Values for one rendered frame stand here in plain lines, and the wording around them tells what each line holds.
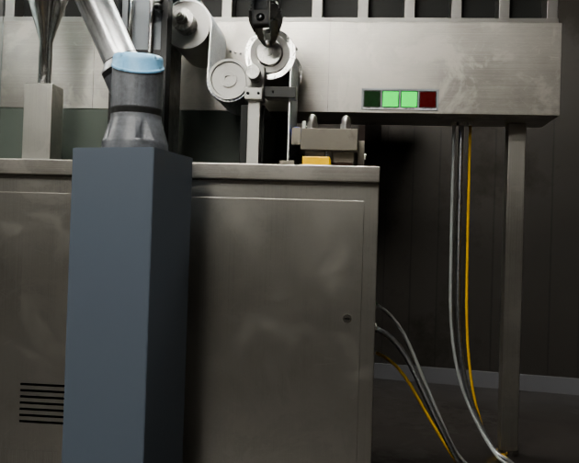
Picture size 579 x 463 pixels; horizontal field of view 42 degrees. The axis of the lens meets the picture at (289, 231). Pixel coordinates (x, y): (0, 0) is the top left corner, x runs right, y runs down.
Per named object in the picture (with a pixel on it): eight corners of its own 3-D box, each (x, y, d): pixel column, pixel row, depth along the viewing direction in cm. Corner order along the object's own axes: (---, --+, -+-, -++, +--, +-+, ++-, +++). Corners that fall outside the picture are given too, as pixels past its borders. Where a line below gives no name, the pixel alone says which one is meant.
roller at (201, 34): (162, 48, 223) (164, 1, 224) (182, 68, 248) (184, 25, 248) (209, 49, 222) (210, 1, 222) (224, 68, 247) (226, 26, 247)
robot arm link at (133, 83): (108, 103, 167) (111, 42, 167) (109, 113, 180) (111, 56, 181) (164, 107, 170) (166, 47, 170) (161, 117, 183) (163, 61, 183)
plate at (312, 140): (300, 149, 214) (300, 128, 214) (310, 163, 254) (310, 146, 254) (357, 150, 213) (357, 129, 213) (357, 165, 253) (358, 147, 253)
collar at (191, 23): (170, 29, 217) (171, 7, 217) (175, 35, 223) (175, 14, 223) (192, 29, 216) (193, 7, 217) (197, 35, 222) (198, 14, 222)
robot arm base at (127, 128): (149, 148, 165) (151, 102, 165) (87, 148, 169) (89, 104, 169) (179, 156, 179) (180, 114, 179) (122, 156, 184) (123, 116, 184)
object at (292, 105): (287, 133, 219) (289, 69, 219) (294, 144, 243) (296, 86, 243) (289, 133, 219) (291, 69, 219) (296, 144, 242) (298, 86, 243)
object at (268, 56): (256, 65, 218) (255, 39, 218) (257, 67, 220) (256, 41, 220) (282, 63, 217) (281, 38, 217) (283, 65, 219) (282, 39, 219)
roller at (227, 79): (207, 98, 221) (209, 58, 221) (222, 114, 246) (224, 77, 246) (248, 99, 220) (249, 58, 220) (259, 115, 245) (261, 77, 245)
